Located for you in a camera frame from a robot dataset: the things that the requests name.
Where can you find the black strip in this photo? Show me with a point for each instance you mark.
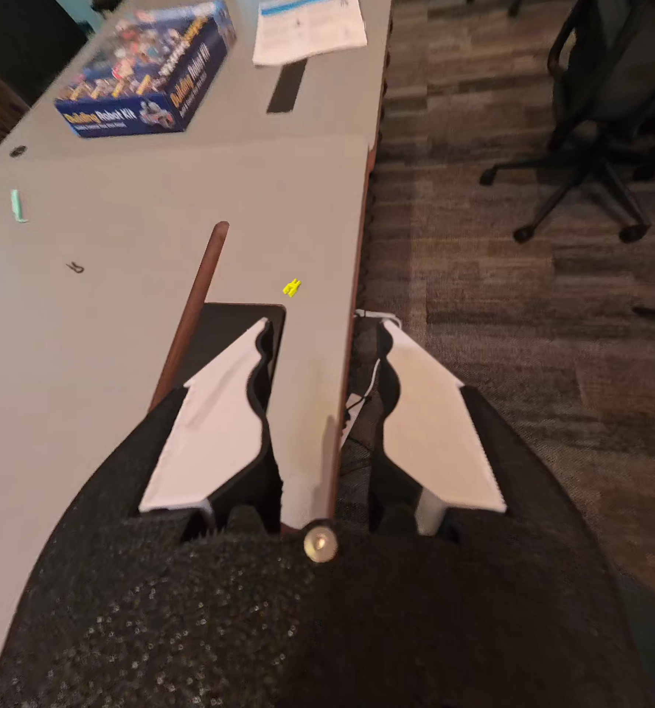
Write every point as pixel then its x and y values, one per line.
pixel 287 86

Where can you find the dark round grommet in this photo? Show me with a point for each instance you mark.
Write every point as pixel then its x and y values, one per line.
pixel 18 151

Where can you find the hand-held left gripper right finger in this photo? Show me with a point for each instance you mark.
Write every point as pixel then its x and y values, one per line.
pixel 438 437

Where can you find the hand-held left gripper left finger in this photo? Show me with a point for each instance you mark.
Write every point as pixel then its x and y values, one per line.
pixel 211 426

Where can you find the black office chair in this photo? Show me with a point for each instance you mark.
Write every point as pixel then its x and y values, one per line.
pixel 598 99

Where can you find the pale green clip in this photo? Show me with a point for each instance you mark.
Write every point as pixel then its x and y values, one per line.
pixel 17 206

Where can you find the yellow clip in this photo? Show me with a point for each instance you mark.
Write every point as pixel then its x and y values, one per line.
pixel 291 287

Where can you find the white paper sheets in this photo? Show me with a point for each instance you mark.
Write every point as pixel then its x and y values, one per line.
pixel 310 30

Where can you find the blue robot kit box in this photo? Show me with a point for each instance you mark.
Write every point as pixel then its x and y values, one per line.
pixel 139 72

